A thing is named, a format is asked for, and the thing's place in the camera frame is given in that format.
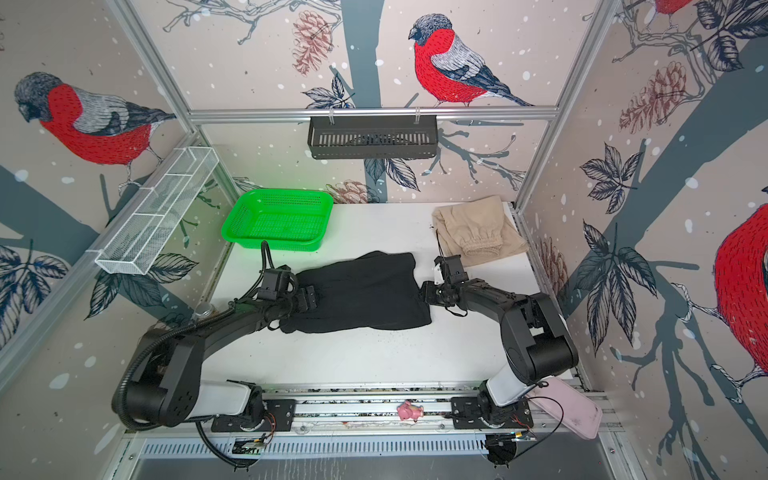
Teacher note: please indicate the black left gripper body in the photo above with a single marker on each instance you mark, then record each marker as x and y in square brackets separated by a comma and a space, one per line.
[300, 301]

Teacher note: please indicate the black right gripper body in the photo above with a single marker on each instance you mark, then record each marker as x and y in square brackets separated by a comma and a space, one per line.
[437, 291]

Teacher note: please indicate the beige drawstring shorts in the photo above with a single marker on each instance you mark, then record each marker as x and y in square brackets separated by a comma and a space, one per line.
[479, 232]

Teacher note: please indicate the black shorts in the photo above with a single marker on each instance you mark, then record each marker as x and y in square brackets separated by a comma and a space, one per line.
[377, 290]

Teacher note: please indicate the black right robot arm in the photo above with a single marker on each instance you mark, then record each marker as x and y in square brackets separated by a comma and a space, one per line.
[535, 340]

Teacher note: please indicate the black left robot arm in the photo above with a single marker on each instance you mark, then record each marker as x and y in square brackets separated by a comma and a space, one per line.
[162, 383]

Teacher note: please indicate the green plastic perforated basket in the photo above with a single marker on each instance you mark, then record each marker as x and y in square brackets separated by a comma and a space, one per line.
[288, 220]

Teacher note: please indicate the small glass jar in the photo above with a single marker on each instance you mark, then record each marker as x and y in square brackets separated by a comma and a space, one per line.
[204, 310]

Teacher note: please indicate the pink toy figure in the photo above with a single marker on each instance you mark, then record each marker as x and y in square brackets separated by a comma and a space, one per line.
[407, 411]

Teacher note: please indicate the black hanging slotted basket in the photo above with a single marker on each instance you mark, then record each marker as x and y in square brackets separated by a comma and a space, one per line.
[373, 137]

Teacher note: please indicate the pink cloth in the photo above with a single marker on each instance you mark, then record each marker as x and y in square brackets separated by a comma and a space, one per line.
[578, 413]

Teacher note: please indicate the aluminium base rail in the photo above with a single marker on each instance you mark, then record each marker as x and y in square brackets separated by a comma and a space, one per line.
[340, 421]

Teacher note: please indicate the white wire mesh shelf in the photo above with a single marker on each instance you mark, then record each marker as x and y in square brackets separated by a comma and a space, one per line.
[141, 238]

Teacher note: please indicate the horizontal aluminium rail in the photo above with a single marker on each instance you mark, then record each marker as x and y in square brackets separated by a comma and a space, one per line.
[206, 117]

